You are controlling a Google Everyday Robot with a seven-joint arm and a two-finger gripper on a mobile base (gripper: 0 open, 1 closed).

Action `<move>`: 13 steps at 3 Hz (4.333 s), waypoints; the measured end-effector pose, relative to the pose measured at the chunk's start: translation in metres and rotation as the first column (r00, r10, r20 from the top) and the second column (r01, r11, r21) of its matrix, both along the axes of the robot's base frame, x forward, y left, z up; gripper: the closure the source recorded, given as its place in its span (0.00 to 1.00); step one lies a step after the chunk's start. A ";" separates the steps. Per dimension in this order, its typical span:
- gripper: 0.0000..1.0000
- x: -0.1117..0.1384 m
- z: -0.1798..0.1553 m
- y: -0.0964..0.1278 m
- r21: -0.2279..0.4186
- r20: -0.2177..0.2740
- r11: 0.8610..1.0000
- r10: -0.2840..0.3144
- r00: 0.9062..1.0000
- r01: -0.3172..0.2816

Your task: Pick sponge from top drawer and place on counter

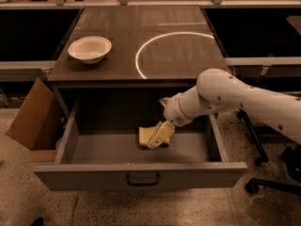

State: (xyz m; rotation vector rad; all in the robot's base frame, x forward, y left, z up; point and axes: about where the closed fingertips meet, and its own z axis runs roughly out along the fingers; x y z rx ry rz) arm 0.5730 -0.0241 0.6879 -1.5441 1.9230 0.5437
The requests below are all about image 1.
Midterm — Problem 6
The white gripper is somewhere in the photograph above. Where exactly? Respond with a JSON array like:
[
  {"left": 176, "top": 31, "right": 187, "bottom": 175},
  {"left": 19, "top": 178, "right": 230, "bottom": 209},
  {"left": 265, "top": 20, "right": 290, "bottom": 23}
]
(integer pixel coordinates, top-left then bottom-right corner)
[{"left": 147, "top": 93, "right": 192, "bottom": 149}]

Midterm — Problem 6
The yellow sponge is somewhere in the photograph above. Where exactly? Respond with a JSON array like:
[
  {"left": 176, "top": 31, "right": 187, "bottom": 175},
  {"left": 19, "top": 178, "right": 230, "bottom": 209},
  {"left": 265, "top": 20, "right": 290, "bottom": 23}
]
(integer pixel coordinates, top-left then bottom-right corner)
[{"left": 138, "top": 126, "right": 170, "bottom": 149}]

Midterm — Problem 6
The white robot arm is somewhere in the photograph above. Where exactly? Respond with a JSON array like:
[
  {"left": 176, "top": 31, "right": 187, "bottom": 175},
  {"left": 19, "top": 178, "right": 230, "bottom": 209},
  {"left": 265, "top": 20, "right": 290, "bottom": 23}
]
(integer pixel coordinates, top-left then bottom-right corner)
[{"left": 146, "top": 69, "right": 301, "bottom": 149}]

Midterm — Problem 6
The grey open drawer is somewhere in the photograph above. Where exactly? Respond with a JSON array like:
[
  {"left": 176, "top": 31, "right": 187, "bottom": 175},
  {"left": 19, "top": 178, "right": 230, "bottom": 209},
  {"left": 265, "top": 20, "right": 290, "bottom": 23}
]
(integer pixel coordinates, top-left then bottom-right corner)
[{"left": 35, "top": 88, "right": 246, "bottom": 190}]

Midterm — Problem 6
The grey cabinet with wooden top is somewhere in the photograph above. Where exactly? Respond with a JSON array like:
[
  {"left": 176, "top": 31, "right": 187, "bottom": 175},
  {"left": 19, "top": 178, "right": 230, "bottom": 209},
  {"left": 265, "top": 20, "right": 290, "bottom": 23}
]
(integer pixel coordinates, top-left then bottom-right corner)
[{"left": 49, "top": 6, "right": 228, "bottom": 114}]

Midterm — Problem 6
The black rolling stand leg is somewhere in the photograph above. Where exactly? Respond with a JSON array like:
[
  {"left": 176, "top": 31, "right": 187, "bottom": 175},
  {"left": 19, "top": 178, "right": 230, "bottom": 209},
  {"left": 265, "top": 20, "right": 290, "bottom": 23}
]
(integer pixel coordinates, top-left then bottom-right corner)
[{"left": 237, "top": 110, "right": 269, "bottom": 166}]

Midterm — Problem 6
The white bowl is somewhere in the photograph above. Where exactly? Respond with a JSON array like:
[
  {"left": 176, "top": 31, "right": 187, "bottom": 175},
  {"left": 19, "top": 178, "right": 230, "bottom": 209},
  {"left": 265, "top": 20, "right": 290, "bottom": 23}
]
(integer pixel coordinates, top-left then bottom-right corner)
[{"left": 68, "top": 36, "right": 112, "bottom": 64}]

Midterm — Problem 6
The black office chair base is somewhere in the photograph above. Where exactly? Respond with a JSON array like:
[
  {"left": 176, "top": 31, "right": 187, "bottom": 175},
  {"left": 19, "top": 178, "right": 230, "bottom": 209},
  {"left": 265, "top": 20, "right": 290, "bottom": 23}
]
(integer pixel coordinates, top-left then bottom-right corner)
[{"left": 245, "top": 145, "right": 301, "bottom": 196}]

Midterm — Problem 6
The brown cardboard box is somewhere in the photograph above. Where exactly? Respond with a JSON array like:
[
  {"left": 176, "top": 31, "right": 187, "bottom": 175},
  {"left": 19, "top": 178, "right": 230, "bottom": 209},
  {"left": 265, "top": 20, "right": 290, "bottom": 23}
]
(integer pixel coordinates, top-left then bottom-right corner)
[{"left": 6, "top": 78, "right": 64, "bottom": 151}]

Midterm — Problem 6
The wooden plank on floor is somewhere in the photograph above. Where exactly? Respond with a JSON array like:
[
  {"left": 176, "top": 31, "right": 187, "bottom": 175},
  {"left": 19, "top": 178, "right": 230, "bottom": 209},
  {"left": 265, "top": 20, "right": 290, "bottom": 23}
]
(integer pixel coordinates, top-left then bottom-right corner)
[{"left": 28, "top": 150, "right": 56, "bottom": 162}]

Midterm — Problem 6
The black drawer handle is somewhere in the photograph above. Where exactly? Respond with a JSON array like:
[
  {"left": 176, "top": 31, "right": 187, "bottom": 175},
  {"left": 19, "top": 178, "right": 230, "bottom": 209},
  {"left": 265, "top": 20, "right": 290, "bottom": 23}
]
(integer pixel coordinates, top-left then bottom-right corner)
[{"left": 125, "top": 174, "right": 160, "bottom": 186}]

